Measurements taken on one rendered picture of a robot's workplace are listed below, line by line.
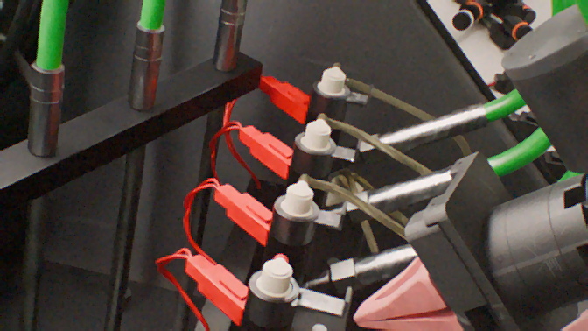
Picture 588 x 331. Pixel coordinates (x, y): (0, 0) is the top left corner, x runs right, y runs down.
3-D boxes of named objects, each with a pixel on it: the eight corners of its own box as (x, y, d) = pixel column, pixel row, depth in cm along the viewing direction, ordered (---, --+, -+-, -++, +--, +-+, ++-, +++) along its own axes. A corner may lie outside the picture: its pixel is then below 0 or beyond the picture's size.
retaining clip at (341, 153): (358, 153, 79) (361, 138, 79) (355, 166, 78) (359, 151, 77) (311, 143, 79) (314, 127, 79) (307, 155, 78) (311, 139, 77)
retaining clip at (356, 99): (370, 99, 86) (374, 84, 85) (367, 109, 85) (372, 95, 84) (327, 88, 86) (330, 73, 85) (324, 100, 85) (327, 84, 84)
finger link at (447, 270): (336, 214, 67) (474, 155, 61) (402, 315, 68) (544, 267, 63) (287, 278, 61) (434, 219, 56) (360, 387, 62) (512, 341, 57)
